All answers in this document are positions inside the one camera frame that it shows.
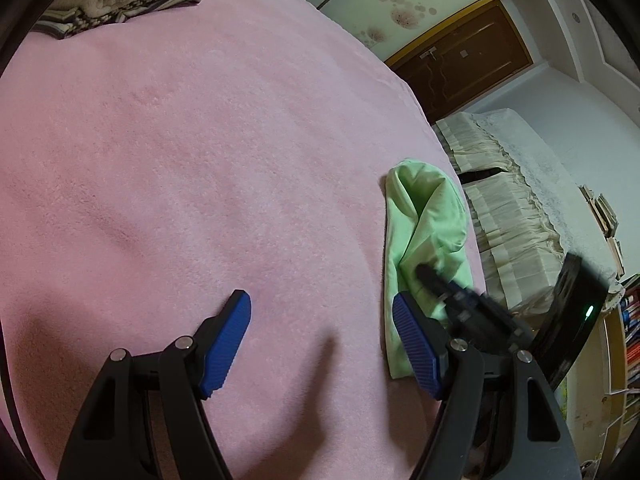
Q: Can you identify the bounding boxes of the pink bed blanket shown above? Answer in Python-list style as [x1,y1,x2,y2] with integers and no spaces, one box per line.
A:
[0,0,483,480]

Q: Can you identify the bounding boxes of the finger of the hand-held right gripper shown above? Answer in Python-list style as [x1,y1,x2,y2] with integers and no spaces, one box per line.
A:
[416,262,535,353]

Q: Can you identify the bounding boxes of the white bookshelf with books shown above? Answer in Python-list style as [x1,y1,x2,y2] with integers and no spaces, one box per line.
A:
[580,272,640,480]

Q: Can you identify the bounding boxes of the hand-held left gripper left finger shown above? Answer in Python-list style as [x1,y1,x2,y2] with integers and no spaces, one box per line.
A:
[57,289,252,480]

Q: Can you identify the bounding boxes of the brown wooden door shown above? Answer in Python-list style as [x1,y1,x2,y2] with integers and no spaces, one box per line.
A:
[385,0,533,123]

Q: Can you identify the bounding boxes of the beige cloth covered furniture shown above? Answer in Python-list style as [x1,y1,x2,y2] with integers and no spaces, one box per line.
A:
[432,108,623,321]

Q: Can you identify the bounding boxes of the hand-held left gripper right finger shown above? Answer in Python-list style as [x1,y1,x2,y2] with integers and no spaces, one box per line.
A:
[391,292,581,480]

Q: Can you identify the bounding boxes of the green t-shirt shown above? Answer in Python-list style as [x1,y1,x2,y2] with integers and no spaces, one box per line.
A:
[382,159,475,381]

